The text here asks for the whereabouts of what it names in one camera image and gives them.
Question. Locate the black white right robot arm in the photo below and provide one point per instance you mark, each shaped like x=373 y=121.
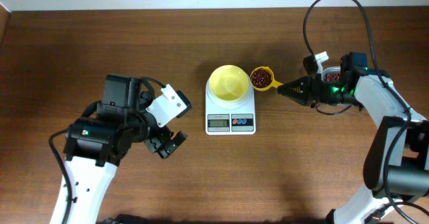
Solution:
x=395 y=171

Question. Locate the clear plastic food container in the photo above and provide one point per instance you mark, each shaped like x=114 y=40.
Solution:
x=334 y=69

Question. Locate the white digital kitchen scale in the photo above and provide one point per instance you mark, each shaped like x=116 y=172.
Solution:
x=230 y=117

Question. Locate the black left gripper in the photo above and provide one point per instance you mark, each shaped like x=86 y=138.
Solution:
x=164 y=143

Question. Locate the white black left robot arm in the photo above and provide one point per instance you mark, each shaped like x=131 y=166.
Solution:
x=129 y=113

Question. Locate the yellow plastic measuring scoop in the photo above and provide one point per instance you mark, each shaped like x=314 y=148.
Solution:
x=262 y=79

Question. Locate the yellow plastic bowl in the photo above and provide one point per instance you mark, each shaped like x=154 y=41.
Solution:
x=228 y=83

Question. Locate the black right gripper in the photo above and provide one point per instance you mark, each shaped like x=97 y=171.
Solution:
x=312 y=90

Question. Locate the red adzuki beans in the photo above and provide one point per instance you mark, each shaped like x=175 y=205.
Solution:
x=332 y=77

